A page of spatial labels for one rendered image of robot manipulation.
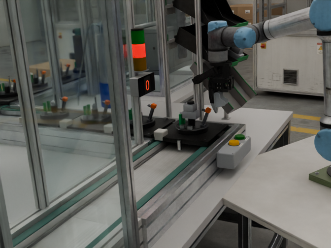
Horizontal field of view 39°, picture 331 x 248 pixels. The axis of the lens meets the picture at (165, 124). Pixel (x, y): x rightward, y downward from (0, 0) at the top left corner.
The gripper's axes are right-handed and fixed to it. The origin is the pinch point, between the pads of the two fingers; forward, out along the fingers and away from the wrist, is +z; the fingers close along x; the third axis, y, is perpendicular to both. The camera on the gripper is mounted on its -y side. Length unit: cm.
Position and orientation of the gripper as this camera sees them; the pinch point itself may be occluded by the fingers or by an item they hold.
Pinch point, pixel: (214, 109)
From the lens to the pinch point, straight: 189.2
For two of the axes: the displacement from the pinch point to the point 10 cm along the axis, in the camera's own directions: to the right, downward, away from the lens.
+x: 4.5, -3.0, 8.4
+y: 8.9, 0.9, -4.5
